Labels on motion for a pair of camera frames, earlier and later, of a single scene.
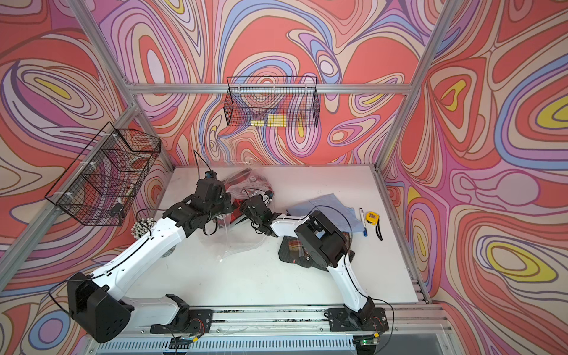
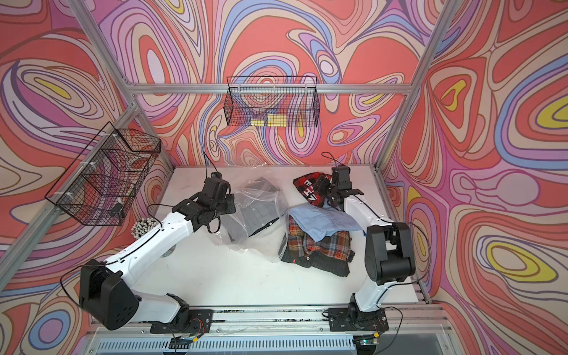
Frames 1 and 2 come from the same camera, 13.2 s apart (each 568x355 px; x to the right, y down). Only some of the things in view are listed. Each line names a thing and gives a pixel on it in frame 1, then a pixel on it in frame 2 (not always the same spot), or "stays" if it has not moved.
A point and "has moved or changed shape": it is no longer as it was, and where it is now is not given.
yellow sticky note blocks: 273,120 stays
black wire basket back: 250,98 stays
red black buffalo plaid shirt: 241,188 -> 305,185
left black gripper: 228,206 stays
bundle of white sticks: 141,227 stays
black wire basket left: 99,186 stays
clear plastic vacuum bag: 234,234 has moved or changed shape
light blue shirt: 343,217 stays
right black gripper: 245,209 -> 321,184
